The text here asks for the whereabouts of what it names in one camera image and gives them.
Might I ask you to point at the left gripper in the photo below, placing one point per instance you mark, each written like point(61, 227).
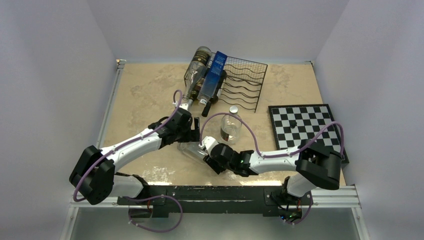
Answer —
point(193, 135)

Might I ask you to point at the aluminium table frame rail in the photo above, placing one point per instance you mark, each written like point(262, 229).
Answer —
point(294, 82)

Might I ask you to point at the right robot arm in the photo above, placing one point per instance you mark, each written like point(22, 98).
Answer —
point(316, 165)

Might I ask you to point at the black mounting base plate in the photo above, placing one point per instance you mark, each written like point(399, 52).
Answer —
point(159, 201)

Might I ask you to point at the black wire wine rack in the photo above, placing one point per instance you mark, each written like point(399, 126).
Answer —
point(244, 82)

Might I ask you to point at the dark brown glass bottle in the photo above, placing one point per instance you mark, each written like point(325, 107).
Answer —
point(217, 93)

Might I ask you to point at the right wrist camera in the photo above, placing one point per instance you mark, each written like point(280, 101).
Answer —
point(207, 144)

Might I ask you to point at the blue square glass bottle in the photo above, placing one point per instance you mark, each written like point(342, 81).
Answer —
point(212, 78)

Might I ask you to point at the clear bottle silver cap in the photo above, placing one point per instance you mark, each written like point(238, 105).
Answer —
point(230, 127)

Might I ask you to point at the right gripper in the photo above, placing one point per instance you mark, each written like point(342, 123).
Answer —
point(213, 163)

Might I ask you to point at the clear bottle white cap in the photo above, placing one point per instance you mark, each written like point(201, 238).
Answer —
point(192, 150)

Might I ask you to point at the clear glass bottle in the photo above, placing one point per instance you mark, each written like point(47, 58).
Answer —
point(196, 69)

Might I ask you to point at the black white chessboard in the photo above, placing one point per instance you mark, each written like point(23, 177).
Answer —
point(310, 118)

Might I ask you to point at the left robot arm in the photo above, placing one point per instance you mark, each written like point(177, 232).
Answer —
point(96, 175)

